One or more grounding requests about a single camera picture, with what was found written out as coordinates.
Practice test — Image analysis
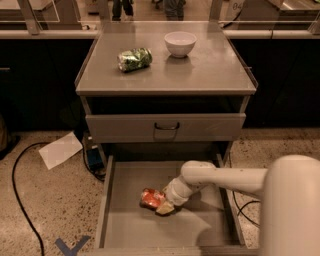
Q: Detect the green crumpled chip bag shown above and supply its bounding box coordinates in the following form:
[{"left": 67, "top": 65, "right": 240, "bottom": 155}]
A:
[{"left": 117, "top": 48, "right": 153, "bottom": 73}]

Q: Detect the red coke can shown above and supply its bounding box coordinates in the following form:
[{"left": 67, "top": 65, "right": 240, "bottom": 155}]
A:
[{"left": 140, "top": 188, "right": 166, "bottom": 210}]

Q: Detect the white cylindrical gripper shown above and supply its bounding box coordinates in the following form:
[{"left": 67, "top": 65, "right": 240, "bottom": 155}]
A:
[{"left": 156, "top": 176, "right": 193, "bottom": 216}]

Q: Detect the person legs background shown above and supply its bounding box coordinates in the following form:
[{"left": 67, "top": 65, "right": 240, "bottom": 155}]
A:
[
  {"left": 112, "top": 0, "right": 134, "bottom": 21},
  {"left": 164, "top": 0, "right": 185, "bottom": 21}
]

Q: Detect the black cable right floor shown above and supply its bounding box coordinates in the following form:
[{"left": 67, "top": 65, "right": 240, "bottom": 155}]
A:
[{"left": 229, "top": 156, "right": 262, "bottom": 229}]

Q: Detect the white ceramic bowl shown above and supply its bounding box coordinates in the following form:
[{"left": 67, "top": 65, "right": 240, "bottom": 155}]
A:
[{"left": 164, "top": 31, "right": 197, "bottom": 58}]

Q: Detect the black cable left floor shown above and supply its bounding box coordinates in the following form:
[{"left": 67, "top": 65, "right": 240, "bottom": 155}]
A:
[{"left": 11, "top": 141, "right": 51, "bottom": 256}]

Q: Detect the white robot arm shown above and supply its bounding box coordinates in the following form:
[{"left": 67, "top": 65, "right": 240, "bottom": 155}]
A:
[{"left": 164, "top": 155, "right": 320, "bottom": 256}]

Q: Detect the blue box on floor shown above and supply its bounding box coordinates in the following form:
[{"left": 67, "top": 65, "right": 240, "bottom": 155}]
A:
[{"left": 86, "top": 148, "right": 103, "bottom": 170}]

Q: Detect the blue tape floor mark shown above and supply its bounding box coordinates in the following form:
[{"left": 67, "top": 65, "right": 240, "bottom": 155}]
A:
[{"left": 54, "top": 235, "right": 92, "bottom": 256}]

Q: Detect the grey drawer cabinet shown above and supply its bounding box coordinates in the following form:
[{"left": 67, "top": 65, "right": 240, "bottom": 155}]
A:
[{"left": 76, "top": 21, "right": 257, "bottom": 163}]

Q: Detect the black cable floor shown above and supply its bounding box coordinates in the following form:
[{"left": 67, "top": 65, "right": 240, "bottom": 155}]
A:
[
  {"left": 11, "top": 141, "right": 51, "bottom": 256},
  {"left": 229, "top": 156, "right": 262, "bottom": 229}
]

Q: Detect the long dark back counter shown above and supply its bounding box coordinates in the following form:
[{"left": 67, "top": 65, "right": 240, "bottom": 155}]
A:
[{"left": 0, "top": 32, "right": 319, "bottom": 130}]

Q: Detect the person legs right background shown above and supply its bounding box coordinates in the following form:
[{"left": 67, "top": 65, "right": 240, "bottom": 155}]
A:
[{"left": 164, "top": 0, "right": 185, "bottom": 21}]

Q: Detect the closed top drawer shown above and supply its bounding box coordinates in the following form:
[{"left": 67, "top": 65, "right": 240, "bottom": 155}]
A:
[{"left": 86, "top": 113, "right": 246, "bottom": 143}]

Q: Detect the person legs left background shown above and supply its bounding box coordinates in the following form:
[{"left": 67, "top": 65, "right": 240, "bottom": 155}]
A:
[{"left": 112, "top": 0, "right": 134, "bottom": 21}]

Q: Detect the black drawer handle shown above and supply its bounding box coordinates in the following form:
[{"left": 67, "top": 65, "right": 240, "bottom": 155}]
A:
[{"left": 154, "top": 122, "right": 180, "bottom": 131}]

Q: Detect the white paper sheet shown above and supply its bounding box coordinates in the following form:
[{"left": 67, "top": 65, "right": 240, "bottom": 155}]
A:
[{"left": 39, "top": 132, "right": 83, "bottom": 170}]

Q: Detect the open middle drawer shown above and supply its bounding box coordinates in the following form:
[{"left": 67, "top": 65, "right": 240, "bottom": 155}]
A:
[{"left": 80, "top": 157, "right": 258, "bottom": 256}]

